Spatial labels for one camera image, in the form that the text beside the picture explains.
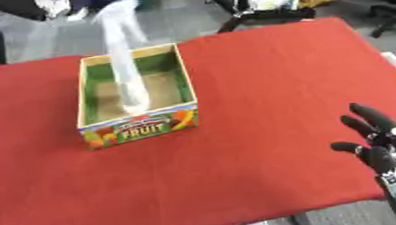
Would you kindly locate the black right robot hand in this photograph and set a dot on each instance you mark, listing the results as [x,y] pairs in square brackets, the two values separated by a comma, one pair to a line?
[382,159]

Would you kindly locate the cardboard box with green inside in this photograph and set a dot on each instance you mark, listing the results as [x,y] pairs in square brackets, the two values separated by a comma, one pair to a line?
[142,129]

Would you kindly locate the black office chair base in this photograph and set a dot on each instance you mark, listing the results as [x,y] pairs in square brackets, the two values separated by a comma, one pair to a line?
[389,15]

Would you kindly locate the person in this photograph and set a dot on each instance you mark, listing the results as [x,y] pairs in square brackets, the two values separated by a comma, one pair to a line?
[57,5]

